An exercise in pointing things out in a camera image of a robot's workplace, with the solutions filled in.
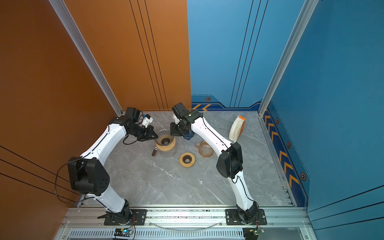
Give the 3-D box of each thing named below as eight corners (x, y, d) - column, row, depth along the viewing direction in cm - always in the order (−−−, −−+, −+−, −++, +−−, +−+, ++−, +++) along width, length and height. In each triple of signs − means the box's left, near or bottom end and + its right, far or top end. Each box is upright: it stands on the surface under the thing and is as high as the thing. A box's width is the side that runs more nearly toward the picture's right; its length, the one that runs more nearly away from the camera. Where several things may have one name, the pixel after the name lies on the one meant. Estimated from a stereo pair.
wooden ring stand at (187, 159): (179, 167, 92) (178, 165, 90) (180, 154, 98) (179, 152, 96) (195, 167, 92) (195, 165, 90) (195, 154, 98) (195, 152, 96)
